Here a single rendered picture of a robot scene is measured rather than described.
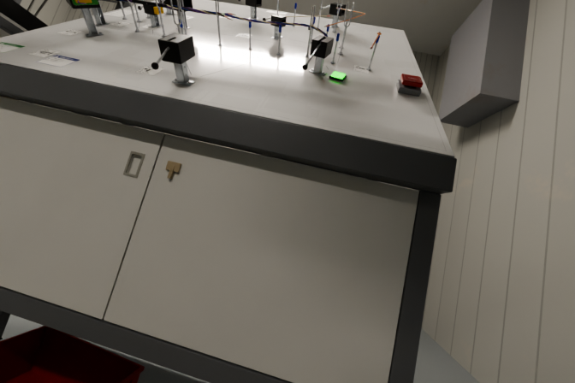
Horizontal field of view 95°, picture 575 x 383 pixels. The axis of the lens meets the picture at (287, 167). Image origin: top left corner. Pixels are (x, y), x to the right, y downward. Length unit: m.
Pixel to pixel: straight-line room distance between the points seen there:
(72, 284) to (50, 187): 0.22
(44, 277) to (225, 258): 0.38
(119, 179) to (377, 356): 0.62
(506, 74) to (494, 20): 0.43
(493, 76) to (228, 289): 2.18
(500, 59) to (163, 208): 2.32
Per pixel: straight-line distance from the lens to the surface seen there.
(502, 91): 2.36
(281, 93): 0.65
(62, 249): 0.75
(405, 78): 0.78
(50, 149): 0.81
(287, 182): 0.54
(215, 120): 0.56
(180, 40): 0.65
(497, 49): 2.50
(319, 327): 0.57
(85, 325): 0.73
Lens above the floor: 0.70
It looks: 9 degrees up
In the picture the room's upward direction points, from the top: 14 degrees clockwise
